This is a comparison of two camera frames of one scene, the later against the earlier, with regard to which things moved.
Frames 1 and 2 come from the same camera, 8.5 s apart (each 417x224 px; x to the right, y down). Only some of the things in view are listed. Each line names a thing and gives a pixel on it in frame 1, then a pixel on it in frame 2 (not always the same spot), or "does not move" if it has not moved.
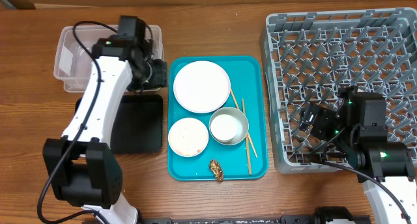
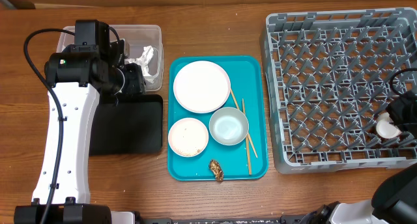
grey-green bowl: (242, 122) does not move
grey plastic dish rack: (309, 56) does not move
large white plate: (201, 86) does not move
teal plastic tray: (217, 111) does not move
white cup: (224, 128) → (386, 127)
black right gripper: (322, 116) → (396, 109)
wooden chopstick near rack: (248, 133) does not move
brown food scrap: (217, 170) does not move
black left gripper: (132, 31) → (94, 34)
